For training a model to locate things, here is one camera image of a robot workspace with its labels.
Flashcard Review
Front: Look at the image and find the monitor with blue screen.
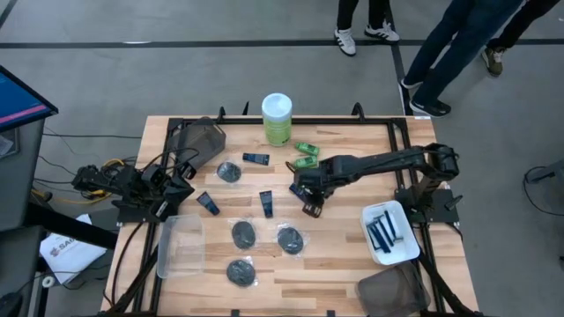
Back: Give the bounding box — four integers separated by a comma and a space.
0, 64, 60, 133

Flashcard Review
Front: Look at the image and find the small green bottle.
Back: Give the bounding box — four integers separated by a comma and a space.
294, 141, 321, 158
292, 155, 319, 171

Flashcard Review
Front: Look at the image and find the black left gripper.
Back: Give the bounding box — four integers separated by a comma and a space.
152, 161, 198, 224

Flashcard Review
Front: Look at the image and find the grey cabinet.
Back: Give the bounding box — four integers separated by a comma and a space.
0, 118, 45, 232

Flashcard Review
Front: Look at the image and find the green disinfecting wipes canister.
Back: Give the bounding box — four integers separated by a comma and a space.
261, 92, 293, 148

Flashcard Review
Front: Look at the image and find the clear plastic bin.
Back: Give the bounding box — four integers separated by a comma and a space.
156, 213, 206, 280

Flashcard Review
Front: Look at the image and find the black aluminium table frame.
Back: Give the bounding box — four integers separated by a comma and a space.
103, 101, 484, 317

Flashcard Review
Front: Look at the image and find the yellow cable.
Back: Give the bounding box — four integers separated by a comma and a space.
30, 157, 129, 206

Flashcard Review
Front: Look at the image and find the white printed paper sheet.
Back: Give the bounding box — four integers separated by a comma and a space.
38, 213, 108, 285

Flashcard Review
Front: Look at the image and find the black diagonal beam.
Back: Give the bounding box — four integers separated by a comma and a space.
24, 201, 119, 250

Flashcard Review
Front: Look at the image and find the black item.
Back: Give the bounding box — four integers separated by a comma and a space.
229, 217, 258, 252
275, 224, 309, 259
215, 158, 243, 185
225, 256, 259, 290

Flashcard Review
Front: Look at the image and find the black computer mouse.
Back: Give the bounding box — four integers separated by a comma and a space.
0, 291, 24, 317

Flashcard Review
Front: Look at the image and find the white plastic bin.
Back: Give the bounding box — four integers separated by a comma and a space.
360, 199, 421, 267

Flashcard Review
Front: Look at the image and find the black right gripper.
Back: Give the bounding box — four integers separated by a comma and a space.
293, 156, 340, 220

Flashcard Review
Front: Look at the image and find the black floor cable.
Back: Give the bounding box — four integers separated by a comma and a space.
41, 126, 143, 141

